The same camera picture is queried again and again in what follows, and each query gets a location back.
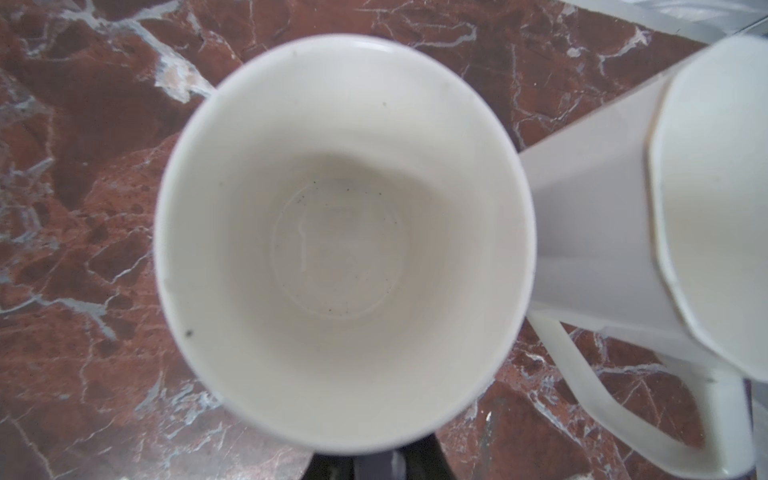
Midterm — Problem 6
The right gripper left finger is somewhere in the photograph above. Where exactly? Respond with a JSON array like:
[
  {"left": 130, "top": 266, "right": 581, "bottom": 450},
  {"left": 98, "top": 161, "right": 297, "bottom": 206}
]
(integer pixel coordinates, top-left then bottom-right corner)
[{"left": 300, "top": 453, "right": 356, "bottom": 480}]

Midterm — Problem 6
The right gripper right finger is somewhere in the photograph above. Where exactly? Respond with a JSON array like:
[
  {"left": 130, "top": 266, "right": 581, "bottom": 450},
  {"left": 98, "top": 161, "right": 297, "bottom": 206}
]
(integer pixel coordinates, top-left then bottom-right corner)
[{"left": 391, "top": 434, "right": 457, "bottom": 480}]

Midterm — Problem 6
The purple mug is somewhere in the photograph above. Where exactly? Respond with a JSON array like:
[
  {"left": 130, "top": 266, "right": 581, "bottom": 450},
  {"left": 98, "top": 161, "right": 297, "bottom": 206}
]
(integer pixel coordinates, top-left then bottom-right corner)
[{"left": 153, "top": 34, "right": 536, "bottom": 455}]

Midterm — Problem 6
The white faceted mug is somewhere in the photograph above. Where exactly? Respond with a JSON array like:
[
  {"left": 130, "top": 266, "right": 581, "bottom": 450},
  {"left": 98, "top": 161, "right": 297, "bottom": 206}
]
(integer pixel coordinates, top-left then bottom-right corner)
[{"left": 521, "top": 35, "right": 767, "bottom": 479}]

